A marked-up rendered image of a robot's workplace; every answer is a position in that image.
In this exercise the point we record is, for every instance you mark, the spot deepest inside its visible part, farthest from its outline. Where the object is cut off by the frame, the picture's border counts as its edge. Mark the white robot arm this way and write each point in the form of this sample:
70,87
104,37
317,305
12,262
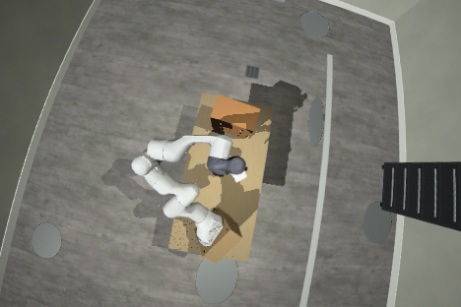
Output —
160,150

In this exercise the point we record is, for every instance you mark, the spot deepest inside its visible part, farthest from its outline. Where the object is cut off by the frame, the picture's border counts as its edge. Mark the small brown chest of drawers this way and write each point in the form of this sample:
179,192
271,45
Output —
235,112

